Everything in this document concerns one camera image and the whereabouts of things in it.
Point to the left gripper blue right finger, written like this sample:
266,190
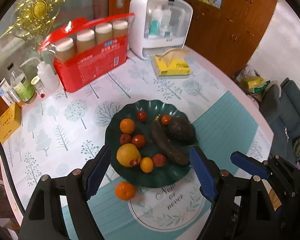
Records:
219,188

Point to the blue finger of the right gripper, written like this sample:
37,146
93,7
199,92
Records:
249,165

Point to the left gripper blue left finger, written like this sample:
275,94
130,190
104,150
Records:
80,186

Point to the overripe dark banana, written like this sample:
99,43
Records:
170,151

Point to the large yellow orange with sticker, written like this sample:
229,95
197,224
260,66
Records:
128,155

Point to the red lychee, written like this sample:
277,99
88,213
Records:
125,139
159,160

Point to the dark avocado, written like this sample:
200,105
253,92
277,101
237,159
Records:
182,130

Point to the small yellow orange kumquat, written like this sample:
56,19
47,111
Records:
146,164

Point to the cherry tomato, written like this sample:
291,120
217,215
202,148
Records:
139,141
141,116
165,119

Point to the round mandarin orange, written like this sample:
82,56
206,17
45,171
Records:
125,191

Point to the patterned tablecloth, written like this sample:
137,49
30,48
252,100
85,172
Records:
143,195

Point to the blue sofa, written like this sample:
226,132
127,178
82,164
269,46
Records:
280,106

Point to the mandarin orange with stem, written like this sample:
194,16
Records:
127,126

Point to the dark green scalloped plate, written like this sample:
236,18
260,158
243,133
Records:
160,176

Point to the yellow flat box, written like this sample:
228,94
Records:
10,121

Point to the white squeeze wash bottle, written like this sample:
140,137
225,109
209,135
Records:
44,70

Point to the small glass jar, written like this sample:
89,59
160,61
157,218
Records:
38,85

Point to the clear bottle green label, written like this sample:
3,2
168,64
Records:
21,84

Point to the white blue carton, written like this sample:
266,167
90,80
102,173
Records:
4,88

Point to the yellow tissue pack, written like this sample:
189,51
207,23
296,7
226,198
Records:
171,64

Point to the red paper cup package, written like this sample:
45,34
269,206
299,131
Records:
84,50

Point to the wooden cabinet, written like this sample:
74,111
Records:
228,36

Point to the white cosmetics storage box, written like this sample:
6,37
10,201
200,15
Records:
157,26

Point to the gold door ornament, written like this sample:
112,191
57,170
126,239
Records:
33,20

